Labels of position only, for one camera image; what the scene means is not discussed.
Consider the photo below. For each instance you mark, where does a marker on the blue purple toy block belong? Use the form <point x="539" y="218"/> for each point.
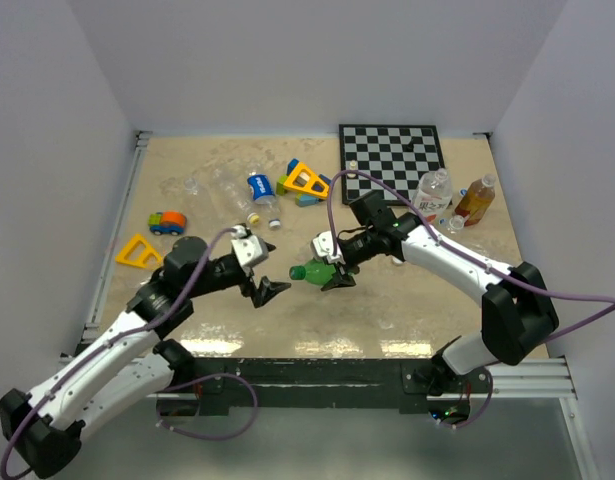
<point x="325" y="180"/>

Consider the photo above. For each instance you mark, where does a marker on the green bottle cap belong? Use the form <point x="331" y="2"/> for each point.
<point x="297" y="272"/>

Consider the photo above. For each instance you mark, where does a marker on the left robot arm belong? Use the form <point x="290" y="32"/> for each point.
<point x="46" y="425"/>

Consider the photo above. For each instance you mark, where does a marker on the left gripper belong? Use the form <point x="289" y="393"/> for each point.
<point x="261" y="293"/>

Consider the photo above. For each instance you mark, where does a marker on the black white chessboard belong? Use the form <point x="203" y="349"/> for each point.
<point x="378" y="151"/>

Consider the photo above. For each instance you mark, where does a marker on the brown tea bottle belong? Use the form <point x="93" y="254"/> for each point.
<point x="477" y="200"/>

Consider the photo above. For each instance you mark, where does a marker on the Pepsi label clear bottle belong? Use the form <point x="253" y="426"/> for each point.
<point x="264" y="195"/>

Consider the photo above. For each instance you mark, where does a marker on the black table edge rail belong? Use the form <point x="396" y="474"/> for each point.
<point x="412" y="386"/>

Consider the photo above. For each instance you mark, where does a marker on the yellow triangle toy frame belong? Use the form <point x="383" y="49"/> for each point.
<point x="139" y="253"/>

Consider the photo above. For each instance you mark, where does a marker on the yellow triangle toy block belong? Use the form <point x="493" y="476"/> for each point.
<point x="304" y="180"/>

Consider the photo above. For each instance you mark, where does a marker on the clear bottle yellow cap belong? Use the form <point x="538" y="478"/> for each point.
<point x="235" y="197"/>

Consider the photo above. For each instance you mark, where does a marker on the clear bottle far left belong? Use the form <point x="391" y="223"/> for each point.
<point x="191" y="186"/>

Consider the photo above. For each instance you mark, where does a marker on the teal green toy block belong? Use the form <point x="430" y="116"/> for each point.
<point x="305" y="200"/>

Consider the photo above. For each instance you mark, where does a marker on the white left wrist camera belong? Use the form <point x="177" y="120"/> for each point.
<point x="249" y="249"/>

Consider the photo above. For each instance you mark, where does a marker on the green plastic bottle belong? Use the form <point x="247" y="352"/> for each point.
<point x="318" y="273"/>

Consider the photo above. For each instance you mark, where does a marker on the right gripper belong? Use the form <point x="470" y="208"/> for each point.
<point x="339" y="280"/>

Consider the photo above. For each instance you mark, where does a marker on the orange blue toy car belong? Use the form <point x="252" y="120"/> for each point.
<point x="167" y="223"/>

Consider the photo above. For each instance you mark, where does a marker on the clear fruit drink bottle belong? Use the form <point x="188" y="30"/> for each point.
<point x="434" y="194"/>

